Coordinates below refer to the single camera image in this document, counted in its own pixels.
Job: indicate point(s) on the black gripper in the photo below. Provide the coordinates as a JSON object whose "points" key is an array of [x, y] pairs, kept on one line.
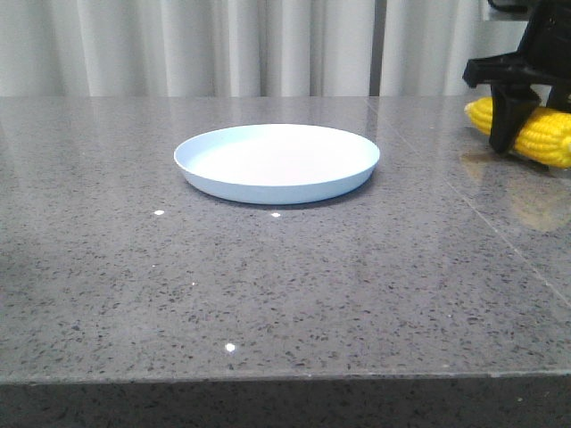
{"points": [[542, 58]]}

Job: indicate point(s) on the yellow corn cob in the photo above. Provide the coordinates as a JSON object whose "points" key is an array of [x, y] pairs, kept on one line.
{"points": [[544, 138]]}

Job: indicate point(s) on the light blue round plate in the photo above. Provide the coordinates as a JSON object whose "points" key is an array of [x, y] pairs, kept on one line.
{"points": [[277, 164]]}

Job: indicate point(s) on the white curtain right panel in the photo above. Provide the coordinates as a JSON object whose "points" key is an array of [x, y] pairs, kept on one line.
{"points": [[426, 45]]}

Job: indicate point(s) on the white curtain panel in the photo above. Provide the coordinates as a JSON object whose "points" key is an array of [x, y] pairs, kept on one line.
{"points": [[180, 48], [426, 45]]}

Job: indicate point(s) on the white curtain left panel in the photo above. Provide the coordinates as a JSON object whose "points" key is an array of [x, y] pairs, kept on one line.
{"points": [[180, 48]]}

